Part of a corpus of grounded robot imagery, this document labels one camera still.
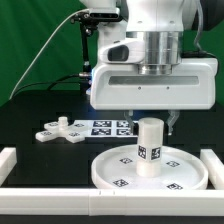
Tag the white round table top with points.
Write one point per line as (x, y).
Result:
(124, 167)

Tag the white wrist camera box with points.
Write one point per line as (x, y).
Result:
(127, 51)

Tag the white marker tag sheet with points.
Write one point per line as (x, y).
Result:
(102, 128)

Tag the white cross-shaped table base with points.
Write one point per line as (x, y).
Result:
(73, 133)

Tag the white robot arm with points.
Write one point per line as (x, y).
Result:
(141, 65)

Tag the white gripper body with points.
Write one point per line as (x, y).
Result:
(191, 85)

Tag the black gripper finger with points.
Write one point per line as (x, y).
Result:
(173, 117)
(128, 117)

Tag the white U-shaped fence frame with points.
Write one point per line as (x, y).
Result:
(174, 200)

